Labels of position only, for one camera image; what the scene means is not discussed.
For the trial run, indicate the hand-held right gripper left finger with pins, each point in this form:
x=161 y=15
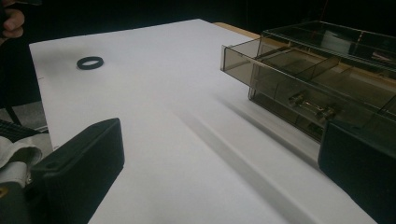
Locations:
x=84 y=168

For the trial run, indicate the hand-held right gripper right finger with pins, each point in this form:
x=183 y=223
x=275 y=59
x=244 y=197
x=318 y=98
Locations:
x=358 y=174

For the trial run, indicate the smoky clear drawer cabinet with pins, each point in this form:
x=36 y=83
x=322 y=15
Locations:
x=323 y=32

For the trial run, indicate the smoky clear plastic drawer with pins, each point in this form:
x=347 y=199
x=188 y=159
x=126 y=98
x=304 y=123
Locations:
x=238 y=62
x=277 y=107

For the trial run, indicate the white cloth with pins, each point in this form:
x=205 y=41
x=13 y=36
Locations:
x=17 y=155

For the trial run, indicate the dark ribbed object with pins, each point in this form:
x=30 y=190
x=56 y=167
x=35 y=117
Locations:
x=14 y=130

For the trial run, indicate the black metal stand leg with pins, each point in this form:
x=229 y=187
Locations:
x=13 y=114

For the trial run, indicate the white paper sheet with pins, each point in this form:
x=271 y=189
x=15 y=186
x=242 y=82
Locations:
x=174 y=102

